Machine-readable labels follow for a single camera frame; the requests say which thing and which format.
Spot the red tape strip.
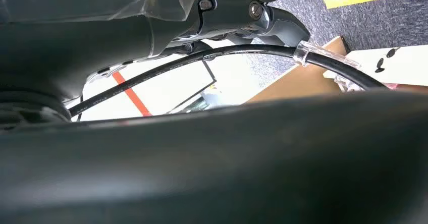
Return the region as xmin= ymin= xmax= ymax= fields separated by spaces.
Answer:
xmin=112 ymin=71 xmax=153 ymax=118

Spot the brown board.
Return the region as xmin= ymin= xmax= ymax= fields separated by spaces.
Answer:
xmin=246 ymin=36 xmax=351 ymax=103

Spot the white board with black marks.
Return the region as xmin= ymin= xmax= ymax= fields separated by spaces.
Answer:
xmin=323 ymin=45 xmax=428 ymax=87

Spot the black printed cable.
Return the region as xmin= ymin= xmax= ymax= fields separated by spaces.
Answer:
xmin=68 ymin=44 xmax=389 ymax=118

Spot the clear plastic cable clip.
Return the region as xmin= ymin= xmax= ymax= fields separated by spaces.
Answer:
xmin=293 ymin=41 xmax=363 ymax=70

